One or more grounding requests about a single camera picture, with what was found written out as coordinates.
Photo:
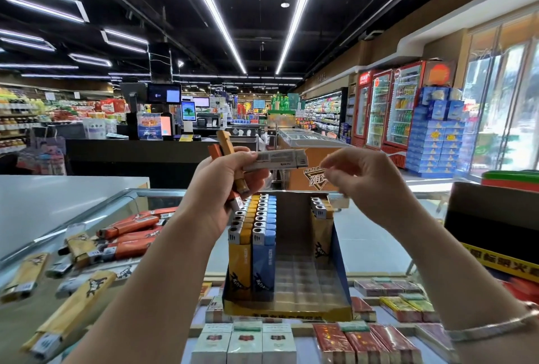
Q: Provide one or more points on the pile of yellow red lighters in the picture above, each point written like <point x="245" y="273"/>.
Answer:
<point x="130" y="225"/>

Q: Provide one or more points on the person's right hand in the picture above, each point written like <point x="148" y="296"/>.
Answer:
<point x="375" y="191"/>

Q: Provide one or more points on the glass display case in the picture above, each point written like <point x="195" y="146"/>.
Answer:
<point x="379" y="250"/>

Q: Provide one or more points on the person's left hand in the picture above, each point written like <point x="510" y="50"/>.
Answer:
<point x="215" y="199"/>

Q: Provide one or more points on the black yellow display box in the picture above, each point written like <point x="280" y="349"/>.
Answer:
<point x="497" y="216"/>

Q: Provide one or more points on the person's right forearm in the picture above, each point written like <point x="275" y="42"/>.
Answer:
<point x="459" y="292"/>

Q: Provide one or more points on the red green container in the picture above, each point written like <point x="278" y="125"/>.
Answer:
<point x="514" y="178"/>

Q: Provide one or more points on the row of cigarette packs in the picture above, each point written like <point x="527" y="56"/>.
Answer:
<point x="244" y="343"/>

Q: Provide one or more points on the black checkout counter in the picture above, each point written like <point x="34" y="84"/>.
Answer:
<point x="126" y="162"/>

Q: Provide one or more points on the grocery rack with bottles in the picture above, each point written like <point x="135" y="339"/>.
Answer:
<point x="17" y="120"/>

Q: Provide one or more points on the red brown lighter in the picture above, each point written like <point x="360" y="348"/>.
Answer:
<point x="225" y="140"/>
<point x="214" y="151"/>

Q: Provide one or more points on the orange round sign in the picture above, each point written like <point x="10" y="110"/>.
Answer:
<point x="439" y="73"/>

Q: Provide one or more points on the small checkout screen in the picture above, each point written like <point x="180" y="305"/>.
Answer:
<point x="189" y="110"/>

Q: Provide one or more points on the red drink fridge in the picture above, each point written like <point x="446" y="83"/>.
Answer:
<point x="379" y="111"/>
<point x="362" y="111"/>
<point x="404" y="111"/>

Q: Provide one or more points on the person's left forearm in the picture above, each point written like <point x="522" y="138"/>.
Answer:
<point x="143" y="309"/>

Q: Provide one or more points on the blue poster screen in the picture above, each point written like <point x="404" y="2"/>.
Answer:
<point x="150" y="126"/>

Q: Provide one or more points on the glass entrance doors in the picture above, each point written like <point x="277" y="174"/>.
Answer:
<point x="505" y="98"/>

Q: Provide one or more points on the long ceiling light strip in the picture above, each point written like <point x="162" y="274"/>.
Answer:
<point x="296" y="10"/>
<point x="210" y="10"/>

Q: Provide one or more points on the brown cardboard carton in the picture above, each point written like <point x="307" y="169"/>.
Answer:
<point x="316" y="181"/>

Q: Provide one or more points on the stack of blue cartons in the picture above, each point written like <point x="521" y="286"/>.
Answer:
<point x="438" y="136"/>

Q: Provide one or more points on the blue yellow lighter display box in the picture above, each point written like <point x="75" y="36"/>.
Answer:
<point x="299" y="284"/>

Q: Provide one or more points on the row of yellow lighters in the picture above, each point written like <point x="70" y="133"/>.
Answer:
<point x="240" y="267"/>

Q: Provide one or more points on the open refrigerated chiller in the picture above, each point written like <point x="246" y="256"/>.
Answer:
<point x="324" y="115"/>

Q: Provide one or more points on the black checkout monitor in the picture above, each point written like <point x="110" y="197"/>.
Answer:
<point x="164" y="94"/>

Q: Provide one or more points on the grey white patterned lighter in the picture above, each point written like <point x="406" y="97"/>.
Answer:
<point x="282" y="159"/>

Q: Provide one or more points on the hanging plastic bags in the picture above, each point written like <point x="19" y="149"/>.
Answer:
<point x="42" y="157"/>

